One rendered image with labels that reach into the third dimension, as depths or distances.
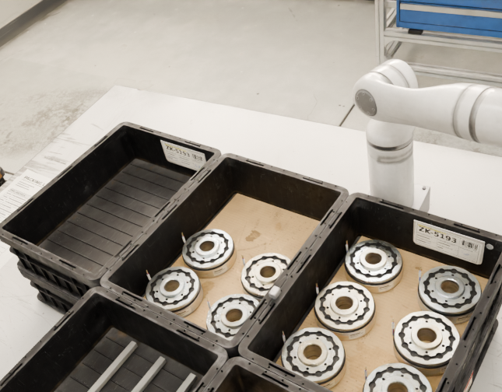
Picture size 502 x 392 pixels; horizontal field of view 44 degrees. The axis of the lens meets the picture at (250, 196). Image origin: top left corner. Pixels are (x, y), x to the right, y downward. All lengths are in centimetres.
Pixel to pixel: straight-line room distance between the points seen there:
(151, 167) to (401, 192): 59
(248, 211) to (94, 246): 33
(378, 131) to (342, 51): 223
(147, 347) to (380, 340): 40
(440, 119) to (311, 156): 62
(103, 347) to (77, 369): 6
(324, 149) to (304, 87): 156
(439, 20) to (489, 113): 189
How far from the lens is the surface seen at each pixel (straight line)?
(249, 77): 334
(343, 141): 167
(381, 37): 299
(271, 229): 126
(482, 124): 103
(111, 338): 117
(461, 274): 113
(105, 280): 113
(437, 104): 107
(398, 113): 113
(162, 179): 145
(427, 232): 114
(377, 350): 107
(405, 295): 113
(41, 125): 344
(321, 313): 107
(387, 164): 126
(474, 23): 286
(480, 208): 148
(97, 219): 141
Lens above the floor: 173
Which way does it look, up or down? 42 degrees down
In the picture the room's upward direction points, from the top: 12 degrees counter-clockwise
